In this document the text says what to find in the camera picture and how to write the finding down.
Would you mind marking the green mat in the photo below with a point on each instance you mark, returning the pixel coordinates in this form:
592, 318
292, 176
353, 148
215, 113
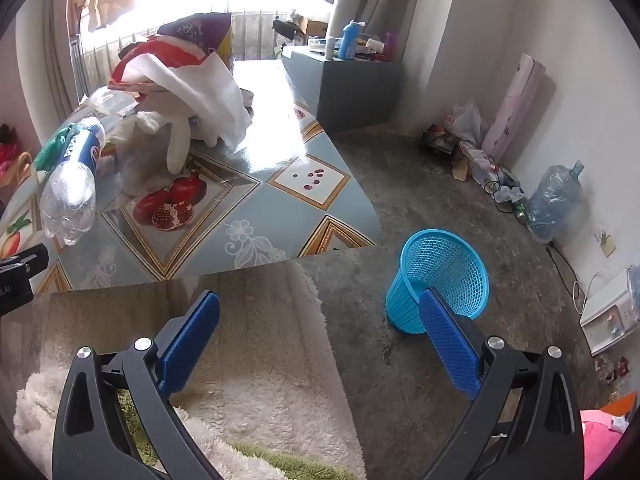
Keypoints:
280, 462

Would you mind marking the cardboard box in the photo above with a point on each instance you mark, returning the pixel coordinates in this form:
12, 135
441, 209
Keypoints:
312, 25

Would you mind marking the clear plastic bottle blue label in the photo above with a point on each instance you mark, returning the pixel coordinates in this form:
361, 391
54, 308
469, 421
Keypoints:
67, 195

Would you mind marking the blue plastic mesh basket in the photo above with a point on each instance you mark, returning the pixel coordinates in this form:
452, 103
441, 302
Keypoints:
440, 265

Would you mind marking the dark packaging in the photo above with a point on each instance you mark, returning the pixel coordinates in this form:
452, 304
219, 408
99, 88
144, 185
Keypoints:
440, 139

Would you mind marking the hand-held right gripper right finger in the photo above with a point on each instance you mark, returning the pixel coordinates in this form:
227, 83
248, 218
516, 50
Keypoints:
450, 345

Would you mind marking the black box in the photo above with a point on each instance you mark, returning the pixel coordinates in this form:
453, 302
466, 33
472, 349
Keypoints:
285, 30

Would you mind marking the grey cabinet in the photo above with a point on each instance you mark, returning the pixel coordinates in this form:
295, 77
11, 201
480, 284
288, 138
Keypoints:
350, 95

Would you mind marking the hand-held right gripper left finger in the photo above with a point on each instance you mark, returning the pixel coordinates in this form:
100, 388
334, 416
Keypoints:
190, 340

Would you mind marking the red white plastic bag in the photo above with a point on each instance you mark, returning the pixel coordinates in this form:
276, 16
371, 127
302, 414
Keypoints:
210, 95

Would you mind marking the white appliance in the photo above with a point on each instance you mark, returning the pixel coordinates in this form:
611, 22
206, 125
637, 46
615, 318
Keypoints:
607, 315

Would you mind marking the green plastic bag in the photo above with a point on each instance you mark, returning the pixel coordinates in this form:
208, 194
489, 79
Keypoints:
50, 150

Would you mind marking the purple snack bag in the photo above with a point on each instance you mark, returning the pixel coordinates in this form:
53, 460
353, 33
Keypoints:
200, 27

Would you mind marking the blue water jug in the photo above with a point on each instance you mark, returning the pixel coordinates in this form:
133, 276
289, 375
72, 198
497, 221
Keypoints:
552, 200

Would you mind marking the paper cup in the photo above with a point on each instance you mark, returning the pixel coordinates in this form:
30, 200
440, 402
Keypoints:
375, 45

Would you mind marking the pink cloth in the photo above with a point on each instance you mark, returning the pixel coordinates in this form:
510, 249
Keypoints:
600, 440

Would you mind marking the fruit print tablecloth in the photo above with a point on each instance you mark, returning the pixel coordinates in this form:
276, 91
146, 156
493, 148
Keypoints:
240, 200

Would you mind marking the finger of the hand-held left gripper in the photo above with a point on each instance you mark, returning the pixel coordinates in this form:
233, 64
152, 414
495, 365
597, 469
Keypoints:
27, 260

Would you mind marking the small white bottle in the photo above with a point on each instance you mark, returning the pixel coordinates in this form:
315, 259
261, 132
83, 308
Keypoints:
330, 47

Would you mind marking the wall socket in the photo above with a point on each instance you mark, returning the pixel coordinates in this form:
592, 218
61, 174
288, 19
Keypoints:
606, 241

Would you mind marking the green bottle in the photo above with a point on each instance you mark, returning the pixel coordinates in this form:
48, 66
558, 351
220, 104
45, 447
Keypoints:
522, 210

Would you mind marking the cream fluffy rug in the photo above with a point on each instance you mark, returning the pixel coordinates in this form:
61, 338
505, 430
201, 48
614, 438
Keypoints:
260, 360

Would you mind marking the pink rolled mat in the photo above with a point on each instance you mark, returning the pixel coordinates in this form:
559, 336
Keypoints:
515, 105

